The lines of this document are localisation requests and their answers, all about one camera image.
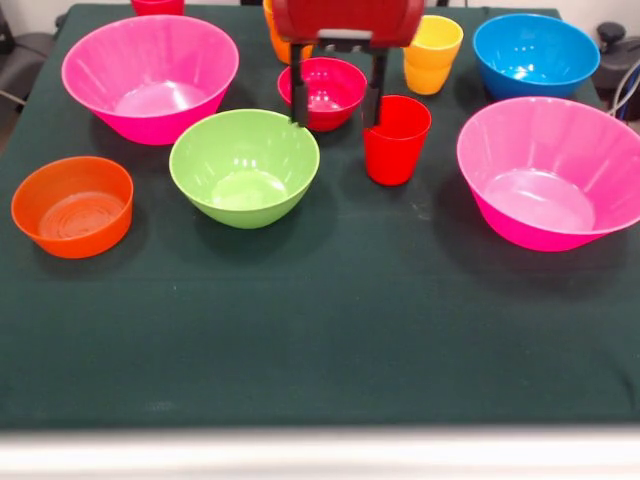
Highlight small crimson bowl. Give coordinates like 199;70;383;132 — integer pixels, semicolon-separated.
277;56;369;133

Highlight crimson cup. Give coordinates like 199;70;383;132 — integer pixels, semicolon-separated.
130;0;185;17

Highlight yellow cup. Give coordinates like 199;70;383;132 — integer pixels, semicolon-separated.
402;14;465;96

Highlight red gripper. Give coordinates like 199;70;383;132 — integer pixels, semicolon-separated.
272;0;426;129

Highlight green bowl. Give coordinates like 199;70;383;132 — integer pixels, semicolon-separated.
168;108;321;230

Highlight orange cup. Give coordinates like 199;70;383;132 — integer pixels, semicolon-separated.
263;0;315;65

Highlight red cup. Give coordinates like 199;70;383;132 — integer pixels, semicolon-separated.
361;94;433;187

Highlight large pink bowl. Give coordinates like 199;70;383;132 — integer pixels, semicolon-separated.
456;96;640;253
60;14;240;147

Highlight dark green tablecloth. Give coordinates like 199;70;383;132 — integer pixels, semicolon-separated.
0;3;640;431

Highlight orange bowl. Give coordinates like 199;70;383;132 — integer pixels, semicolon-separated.
10;155;135;260

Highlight blue bowl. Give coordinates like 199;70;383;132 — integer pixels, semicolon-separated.
472;13;601;101

